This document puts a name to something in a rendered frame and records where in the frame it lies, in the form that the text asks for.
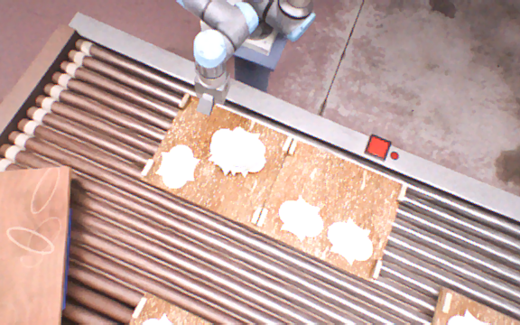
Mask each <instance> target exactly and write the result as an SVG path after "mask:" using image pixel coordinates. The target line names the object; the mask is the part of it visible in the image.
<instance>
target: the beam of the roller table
mask: <svg viewBox="0 0 520 325"><path fill-rule="evenodd" d="M68 26H69V27H72V28H74V29H76V30H77V31H78V33H79V35H80V36H81V38H82V40H84V41H89V42H91V43H94V44H96V45H97V46H98V47H99V48H102V49H104V50H106V51H110V52H112V53H114V54H116V55H118V56H121V57H123V58H125V59H128V60H131V61H133V62H135V63H138V64H140V65H142V66H145V67H146V68H148V69H151V70H154V71H155V72H157V73H160V74H162V75H164V76H166V77H168V78H171V79H176V80H178V81H179V82H181V83H183V84H186V85H188V86H190V87H193V88H195V86H194V81H193V80H194V79H195V77H196V75H197V73H196V72H195V69H196V66H195V63H196V62H193V61H191V60H187V59H185V58H183V57H181V56H179V55H176V54H174V53H172V52H169V51H167V50H165V49H163V48H160V47H158V46H156V45H153V44H151V43H149V42H146V41H143V40H141V39H139V38H136V37H134V36H133V35H130V34H128V33H125V32H124V31H122V30H119V29H117V28H115V27H112V26H110V25H107V24H105V23H101V22H100V21H98V20H95V19H94V18H93V17H90V16H88V15H86V14H82V13H80V12H77V13H76V15H75V16H74V18H73V19H72V20H71V22H70V24H69V25H68ZM225 102H227V103H229V104H230V105H232V106H235V107H238V108H241V109H243V110H245V111H247V112H249V113H251V114H255V115H258V116H260V117H263V118H265V119H267V120H270V121H271V122H273V123H276V124H278V125H281V126H283V127H285V128H288V129H289V130H291V131H294V132H295V133H298V134H302V135H306V136H308V137H310V138H311V139H313V140H316V141H318V142H320V143H323V144H326V145H328V146H330V147H331V148H334V149H336V150H338V151H341V152H344V153H348V154H350V155H353V156H355V157H357V158H359V159H360V160H363V161H365V162H367V163H371V164H373V165H375V166H377V167H379V168H382V169H384V170H386V171H389V172H391V173H394V174H396V175H400V176H403V177H405V178H407V179H409V180H412V181H415V182H418V183H420V184H421V185H424V186H426V187H428V188H431V189H433V190H436V191H438V192H440V193H443V194H445V195H447V196H450V197H452V198H454V199H456V200H459V201H463V202H465V203H468V204H469V205H471V206H474V207H476V208H478V209H483V210H485V211H487V212H489V213H491V214H495V215H497V216H498V217H499V218H502V219H504V220H508V221H510V222H512V223H515V224H517V225H519V226H520V197H518V196H516V195H514V194H512V193H509V192H506V191H504V190H500V189H498V188H495V187H493V186H491V185H488V184H486V183H483V182H481V181H477V180H475V179H473V178H470V177H469V176H466V175H463V174H461V173H458V172H455V171H453V170H451V169H448V168H446V167H444V166H441V165H439V164H438V163H435V162H431V161H429V160H427V159H424V158H422V157H421V156H418V155H416V154H413V153H410V152H407V151H406V150H404V149H399V148H396V147H394V146H392V145H391V148H390V150H389V152H388V155H387V157H386V160H385V161H384V162H383V161H380V160H378V159H377V158H374V157H372V156H369V155H367V154H365V153H363V152H364V151H365V148H366V146H367V141H368V139H369V136H368V135H365V134H362V133H361V132H359V131H357V130H355V129H353V130H352V129H350V128H348V127H345V126H343V125H340V124H338V123H335V122H334V121H332V120H329V119H328V118H326V117H323V116H319V115H317V114H315V113H312V112H310V111H307V110H305V109H302V108H300V107H297V106H295V105H293V104H290V103H289V102H286V101H284V100H282V99H280V98H278V97H274V96H272V95H270V94H268V93H266V92H264V91H260V90H257V89H255V88H251V87H250V86H248V85H246V84H244V83H241V82H239V81H236V80H234V79H231V78H229V92H228V94H227V97H226V100H225ZM392 151H396V152H398V153H399V158H398V159H397V160H393V159H392V158H391V156H390V153H391V152H392Z"/></svg>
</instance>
